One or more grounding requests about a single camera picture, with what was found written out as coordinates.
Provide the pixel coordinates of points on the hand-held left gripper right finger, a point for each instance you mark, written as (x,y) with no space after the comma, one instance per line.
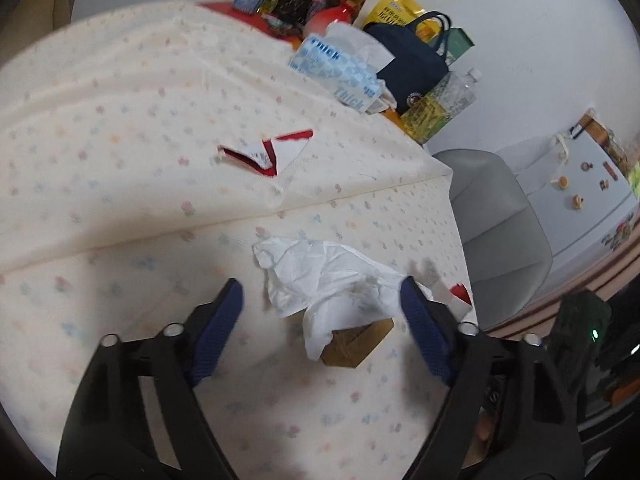
(425,330)

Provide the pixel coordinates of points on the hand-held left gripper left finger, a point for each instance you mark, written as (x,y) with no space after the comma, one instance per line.
(217,332)

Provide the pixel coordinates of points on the small brown cardboard box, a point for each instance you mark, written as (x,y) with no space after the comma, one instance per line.
(350,347)

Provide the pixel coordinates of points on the white tissue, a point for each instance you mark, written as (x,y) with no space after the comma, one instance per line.
(310,280)

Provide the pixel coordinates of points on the red white wrapper scrap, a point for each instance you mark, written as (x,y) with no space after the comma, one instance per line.
(460,294)

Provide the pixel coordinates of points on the white fridge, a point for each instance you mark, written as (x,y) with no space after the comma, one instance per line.
(565,230)

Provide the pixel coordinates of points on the colourful fridge sticker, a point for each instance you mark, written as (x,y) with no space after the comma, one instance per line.
(620,232)

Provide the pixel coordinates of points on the yellow fridge magnet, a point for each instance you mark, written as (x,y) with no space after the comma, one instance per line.
(580,203)

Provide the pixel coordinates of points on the grey chair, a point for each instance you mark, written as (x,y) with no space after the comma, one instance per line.
(495,220)

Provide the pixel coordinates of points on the orange round fridge magnet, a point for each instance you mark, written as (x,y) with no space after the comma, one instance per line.
(563,181)

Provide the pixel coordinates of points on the green patterned box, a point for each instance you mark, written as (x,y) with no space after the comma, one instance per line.
(635,177)

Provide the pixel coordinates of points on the floral cream tablecloth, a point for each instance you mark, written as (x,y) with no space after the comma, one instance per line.
(125,185)

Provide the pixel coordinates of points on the red white wrapper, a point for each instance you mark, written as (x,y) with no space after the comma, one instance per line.
(280,152)

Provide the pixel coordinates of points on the brown woven basket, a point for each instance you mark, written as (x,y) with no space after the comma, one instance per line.
(597,127)

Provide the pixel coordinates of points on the clear bottle with green label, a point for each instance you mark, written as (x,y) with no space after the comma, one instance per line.
(435,105)

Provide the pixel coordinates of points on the white grey cloth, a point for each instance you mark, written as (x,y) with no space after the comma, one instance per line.
(382,105)

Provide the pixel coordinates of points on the navy lunch bag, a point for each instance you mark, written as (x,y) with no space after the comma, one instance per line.
(410,67)

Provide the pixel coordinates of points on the blue tissue box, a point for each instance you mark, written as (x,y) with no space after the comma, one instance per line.
(330,67)

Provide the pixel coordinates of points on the green carton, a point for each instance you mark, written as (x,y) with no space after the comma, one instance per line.
(460,42)

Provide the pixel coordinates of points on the red table mat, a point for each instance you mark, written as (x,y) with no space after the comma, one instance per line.
(225,10)

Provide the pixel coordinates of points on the yellow snack bag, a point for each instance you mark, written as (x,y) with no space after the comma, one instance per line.
(395,7)

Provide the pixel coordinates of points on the black pen holder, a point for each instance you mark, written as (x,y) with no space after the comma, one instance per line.
(295,2)

